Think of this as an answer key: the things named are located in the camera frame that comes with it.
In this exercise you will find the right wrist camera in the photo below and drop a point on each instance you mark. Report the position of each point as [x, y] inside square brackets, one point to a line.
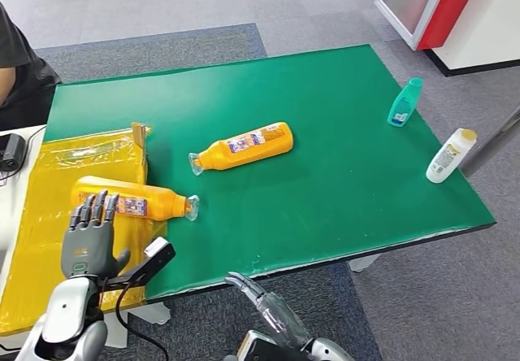
[260, 348]

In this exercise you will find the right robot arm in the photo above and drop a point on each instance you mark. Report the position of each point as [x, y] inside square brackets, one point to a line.
[330, 350]

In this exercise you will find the grey metal pole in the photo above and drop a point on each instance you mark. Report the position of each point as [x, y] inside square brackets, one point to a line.
[491, 143]

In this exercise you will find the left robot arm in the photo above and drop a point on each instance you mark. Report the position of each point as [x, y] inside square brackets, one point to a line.
[67, 315]

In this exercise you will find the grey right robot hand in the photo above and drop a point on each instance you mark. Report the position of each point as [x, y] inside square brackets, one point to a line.
[280, 318]

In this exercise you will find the teal bottle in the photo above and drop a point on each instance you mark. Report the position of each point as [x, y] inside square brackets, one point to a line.
[403, 105]

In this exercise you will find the orange bottle with clear cap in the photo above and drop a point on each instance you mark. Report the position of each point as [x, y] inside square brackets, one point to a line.
[162, 202]
[244, 151]

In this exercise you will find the white bottle with yellow cap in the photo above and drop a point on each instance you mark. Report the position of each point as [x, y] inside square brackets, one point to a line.
[448, 158]

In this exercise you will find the red and white sign stand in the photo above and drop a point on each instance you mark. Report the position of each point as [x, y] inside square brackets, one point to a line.
[426, 3]

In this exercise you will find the white table foot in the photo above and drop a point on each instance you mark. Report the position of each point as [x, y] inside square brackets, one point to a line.
[154, 313]
[364, 264]

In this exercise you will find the person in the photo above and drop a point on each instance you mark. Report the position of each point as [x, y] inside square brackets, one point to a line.
[24, 84]

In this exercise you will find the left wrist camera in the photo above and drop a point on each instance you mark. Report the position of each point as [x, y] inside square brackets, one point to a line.
[156, 256]

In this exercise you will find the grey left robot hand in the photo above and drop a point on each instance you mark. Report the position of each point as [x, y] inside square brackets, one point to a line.
[87, 245]

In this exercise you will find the yellow plastic-wrapped box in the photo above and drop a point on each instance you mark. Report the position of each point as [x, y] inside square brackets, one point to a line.
[41, 229]

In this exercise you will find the white side table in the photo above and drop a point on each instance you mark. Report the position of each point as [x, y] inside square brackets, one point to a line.
[12, 207]

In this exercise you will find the green table mat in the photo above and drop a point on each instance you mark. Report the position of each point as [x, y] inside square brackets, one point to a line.
[324, 186]

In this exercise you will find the black device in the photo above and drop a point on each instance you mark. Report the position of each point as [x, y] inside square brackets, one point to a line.
[12, 151]

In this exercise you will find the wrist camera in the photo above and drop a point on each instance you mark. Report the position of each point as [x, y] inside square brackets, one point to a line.
[260, 348]
[156, 256]

